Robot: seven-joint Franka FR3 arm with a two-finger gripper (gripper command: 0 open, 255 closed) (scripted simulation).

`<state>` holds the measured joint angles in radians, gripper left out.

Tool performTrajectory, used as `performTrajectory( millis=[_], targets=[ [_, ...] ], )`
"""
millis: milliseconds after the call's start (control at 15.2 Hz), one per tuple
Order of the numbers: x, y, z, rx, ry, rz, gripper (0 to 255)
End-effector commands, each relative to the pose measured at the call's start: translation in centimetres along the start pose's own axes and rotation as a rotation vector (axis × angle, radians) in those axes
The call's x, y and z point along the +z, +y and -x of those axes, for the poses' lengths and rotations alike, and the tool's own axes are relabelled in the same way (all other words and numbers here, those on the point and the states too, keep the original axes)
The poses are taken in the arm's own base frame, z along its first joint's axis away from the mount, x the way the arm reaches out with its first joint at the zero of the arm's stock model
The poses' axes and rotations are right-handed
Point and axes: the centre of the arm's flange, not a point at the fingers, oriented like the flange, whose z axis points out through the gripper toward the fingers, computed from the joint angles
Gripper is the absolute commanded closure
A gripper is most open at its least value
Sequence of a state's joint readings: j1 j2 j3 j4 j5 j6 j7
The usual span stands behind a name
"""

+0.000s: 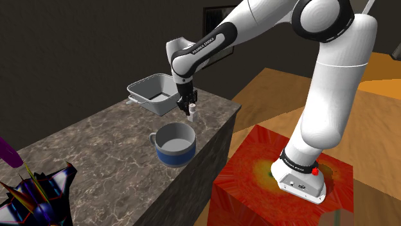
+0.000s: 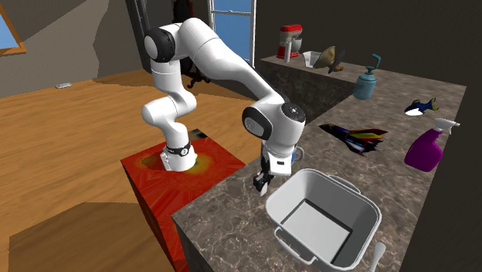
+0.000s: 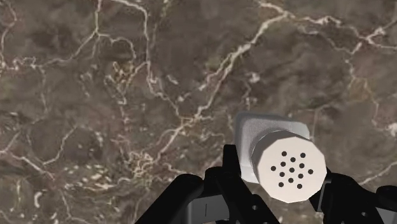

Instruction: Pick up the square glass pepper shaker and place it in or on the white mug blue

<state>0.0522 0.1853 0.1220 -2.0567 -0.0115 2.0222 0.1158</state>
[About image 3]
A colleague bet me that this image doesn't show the white salt shaker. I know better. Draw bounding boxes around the white salt shaker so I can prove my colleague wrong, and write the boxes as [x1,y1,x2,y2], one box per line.
[234,112,328,204]

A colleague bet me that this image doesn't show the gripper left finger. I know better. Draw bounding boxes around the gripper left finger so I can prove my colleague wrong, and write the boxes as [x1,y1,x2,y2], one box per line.
[135,144,279,224]

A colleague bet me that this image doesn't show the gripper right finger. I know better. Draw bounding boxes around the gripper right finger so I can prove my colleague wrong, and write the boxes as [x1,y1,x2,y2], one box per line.
[309,167,397,224]

